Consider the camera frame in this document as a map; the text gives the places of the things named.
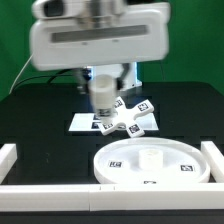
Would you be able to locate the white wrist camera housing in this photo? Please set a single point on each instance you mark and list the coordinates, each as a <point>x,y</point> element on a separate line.
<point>55,9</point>

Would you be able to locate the white cross-shaped table base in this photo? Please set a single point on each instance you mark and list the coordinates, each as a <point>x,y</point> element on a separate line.
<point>127,118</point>

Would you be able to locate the white fence bar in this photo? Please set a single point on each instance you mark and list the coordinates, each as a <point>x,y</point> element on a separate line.
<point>215,159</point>
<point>96,197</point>
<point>8,156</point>

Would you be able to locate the white round table top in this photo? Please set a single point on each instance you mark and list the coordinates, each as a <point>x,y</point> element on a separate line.
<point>150,160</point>

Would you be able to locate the white marker sheet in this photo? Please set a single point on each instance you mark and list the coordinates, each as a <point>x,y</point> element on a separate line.
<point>89,122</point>

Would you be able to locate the white front fence bar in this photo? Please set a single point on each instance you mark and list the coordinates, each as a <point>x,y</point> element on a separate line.
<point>96,197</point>

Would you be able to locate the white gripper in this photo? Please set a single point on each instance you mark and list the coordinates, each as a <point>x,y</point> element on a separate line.
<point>106,32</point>

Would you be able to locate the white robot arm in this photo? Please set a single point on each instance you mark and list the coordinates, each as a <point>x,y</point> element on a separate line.
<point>115,75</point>

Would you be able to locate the white left fence bar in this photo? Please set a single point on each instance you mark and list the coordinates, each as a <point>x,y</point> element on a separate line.
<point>8,156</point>

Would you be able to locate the white right fence bar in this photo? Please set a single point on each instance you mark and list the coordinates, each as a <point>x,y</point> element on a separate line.
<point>215,159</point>

